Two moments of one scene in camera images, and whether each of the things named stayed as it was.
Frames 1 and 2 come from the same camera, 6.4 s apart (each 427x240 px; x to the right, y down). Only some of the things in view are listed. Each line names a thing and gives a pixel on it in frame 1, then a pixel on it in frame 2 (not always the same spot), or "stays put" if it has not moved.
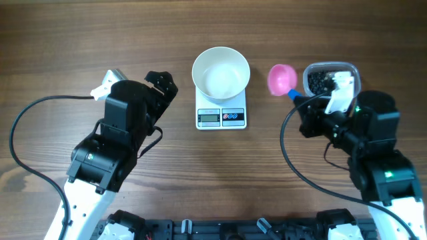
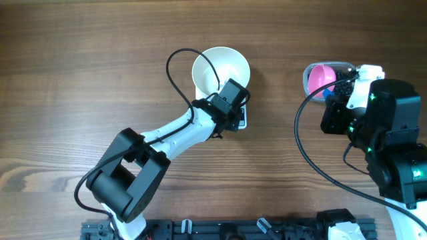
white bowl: x=221 y=74 stays put
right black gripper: x=311 y=116 to x=335 y=107
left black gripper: x=170 y=89 to x=235 y=119
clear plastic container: x=318 y=81 stays put
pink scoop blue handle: x=281 y=80 to x=321 y=75
